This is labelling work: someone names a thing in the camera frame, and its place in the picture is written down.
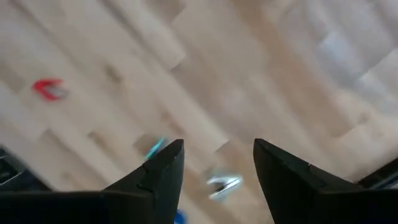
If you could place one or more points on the dark blue tape roll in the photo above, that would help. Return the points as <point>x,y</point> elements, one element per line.
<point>181,217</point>

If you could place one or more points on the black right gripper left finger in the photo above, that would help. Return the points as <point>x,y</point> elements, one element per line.
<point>140,199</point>

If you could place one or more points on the silver staple remover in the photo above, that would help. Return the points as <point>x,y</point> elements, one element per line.
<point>224,185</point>

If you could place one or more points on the black aluminium frame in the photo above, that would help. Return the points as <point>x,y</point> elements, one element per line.
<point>384,175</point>

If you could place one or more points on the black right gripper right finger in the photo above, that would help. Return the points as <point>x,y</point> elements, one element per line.
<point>304,196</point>

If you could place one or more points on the red staple remover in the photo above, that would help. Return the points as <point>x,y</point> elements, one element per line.
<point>43,88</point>

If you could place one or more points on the teal staple remover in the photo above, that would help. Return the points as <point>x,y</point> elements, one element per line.
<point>154,148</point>

